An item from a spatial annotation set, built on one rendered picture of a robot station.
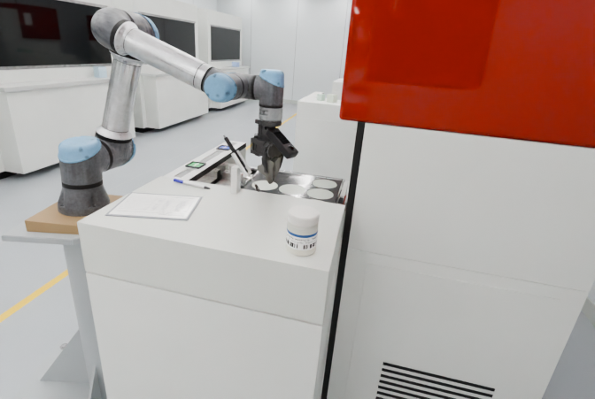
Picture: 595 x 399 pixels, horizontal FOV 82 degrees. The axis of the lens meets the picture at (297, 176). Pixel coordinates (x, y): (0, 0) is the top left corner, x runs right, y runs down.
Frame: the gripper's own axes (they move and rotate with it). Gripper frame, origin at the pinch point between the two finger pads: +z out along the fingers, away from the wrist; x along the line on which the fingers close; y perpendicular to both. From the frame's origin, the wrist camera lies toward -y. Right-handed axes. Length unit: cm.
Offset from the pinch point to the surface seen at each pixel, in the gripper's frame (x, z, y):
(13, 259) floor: 42, 98, 182
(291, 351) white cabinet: 29, 26, -35
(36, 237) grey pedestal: 56, 16, 42
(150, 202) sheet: 35.5, 1.3, 13.2
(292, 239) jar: 27.1, -2.4, -31.2
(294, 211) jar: 25.2, -8.0, -29.7
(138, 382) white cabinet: 48, 51, 4
